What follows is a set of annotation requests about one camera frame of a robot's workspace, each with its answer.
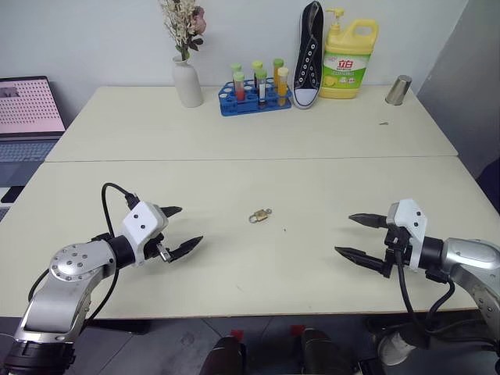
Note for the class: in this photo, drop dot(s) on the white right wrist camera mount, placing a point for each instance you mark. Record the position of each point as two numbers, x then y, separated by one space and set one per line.
412 226

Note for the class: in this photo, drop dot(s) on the green-capped test tube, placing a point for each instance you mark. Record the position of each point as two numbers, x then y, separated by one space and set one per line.
235 67

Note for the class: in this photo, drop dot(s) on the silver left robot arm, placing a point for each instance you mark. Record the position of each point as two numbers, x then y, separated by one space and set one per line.
62 289

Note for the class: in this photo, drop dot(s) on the dark rounded shape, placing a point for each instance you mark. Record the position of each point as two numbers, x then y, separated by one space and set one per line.
324 353
226 357

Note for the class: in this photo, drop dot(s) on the green-capped tube, orange liquid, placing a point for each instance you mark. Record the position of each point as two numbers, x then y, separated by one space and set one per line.
278 68

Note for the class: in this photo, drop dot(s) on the small brass padlock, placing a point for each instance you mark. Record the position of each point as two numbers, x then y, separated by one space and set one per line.
259 217

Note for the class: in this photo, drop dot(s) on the white shoe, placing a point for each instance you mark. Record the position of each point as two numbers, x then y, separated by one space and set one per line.
394 347

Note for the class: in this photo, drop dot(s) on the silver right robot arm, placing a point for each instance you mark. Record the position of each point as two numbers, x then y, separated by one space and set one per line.
466 258

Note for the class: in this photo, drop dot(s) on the open grey laptop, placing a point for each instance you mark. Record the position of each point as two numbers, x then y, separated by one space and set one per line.
27 117

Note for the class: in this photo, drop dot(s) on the dried flower bouquet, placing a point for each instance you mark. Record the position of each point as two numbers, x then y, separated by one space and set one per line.
181 23

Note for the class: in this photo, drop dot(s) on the white ceramic vase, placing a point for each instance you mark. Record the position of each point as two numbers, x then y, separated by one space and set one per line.
188 86

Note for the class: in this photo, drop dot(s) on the black canvas sneaker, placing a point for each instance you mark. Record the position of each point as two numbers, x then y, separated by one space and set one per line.
310 58

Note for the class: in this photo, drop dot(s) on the green-capped tube, red liquid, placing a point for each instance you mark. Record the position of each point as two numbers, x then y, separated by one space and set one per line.
238 88

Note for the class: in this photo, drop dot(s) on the blue test tube rack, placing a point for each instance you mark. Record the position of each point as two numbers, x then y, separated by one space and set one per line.
234 105

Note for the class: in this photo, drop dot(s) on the light-green-capped test tube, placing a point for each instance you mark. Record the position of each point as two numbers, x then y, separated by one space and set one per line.
256 66

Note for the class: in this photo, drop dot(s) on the yellow detergent pump bottle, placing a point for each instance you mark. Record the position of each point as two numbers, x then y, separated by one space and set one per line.
347 58

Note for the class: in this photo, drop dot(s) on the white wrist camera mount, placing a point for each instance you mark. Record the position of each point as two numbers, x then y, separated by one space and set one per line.
142 224
412 226

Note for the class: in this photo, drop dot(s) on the silver metal cup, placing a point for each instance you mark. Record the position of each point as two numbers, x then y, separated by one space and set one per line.
398 90

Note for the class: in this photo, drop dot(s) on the yellow-capped tube, orange liquid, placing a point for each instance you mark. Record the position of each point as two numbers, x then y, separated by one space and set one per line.
282 86

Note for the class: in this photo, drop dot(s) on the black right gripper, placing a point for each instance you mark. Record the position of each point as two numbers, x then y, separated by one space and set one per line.
396 242

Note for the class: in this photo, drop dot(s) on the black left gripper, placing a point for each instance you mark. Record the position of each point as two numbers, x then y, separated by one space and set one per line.
156 246

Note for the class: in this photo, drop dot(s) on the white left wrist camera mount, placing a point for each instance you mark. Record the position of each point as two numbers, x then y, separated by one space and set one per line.
142 224

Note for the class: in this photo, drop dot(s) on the dark blue chair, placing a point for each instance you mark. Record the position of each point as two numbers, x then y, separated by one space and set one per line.
491 187

